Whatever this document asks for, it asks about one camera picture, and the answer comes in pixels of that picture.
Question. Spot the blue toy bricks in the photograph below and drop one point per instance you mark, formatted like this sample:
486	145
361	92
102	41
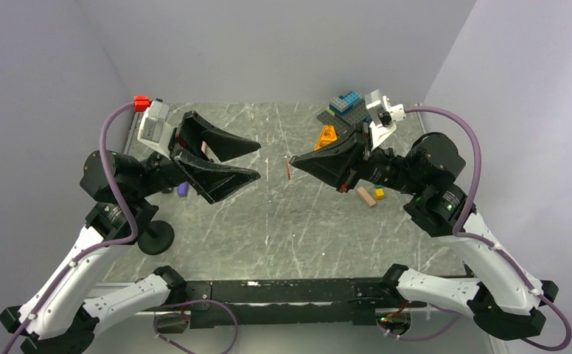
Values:
340	105

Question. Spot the black round microphone stand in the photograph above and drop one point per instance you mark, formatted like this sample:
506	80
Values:
157	238

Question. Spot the orange triangular toy piece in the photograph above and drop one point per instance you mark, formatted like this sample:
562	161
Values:
327	136

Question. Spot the small yellow cube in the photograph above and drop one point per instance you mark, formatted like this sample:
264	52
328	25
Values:
379	194

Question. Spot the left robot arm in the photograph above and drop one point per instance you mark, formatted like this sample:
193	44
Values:
62	317

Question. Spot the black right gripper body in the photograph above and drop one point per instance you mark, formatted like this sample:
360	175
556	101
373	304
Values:
382	167

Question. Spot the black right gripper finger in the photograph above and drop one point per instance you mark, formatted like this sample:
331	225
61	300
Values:
339	151
333	171

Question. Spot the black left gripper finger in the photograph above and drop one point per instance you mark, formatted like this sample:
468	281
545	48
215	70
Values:
212	180
195	131

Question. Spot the grey brick baseplate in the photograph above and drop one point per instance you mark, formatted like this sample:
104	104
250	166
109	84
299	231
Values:
342	123

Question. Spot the wooden rectangular block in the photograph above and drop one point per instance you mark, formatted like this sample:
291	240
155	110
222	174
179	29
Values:
366	197

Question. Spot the purple marker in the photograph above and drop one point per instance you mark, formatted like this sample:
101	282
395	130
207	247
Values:
183	190

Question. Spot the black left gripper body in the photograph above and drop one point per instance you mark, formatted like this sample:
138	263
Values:
164	172

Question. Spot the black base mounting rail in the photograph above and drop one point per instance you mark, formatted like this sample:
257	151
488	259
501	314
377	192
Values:
358	301

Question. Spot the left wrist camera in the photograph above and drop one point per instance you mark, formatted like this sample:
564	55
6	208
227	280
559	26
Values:
154	130

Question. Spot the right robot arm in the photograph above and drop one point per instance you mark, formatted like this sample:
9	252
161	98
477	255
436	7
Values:
502	299

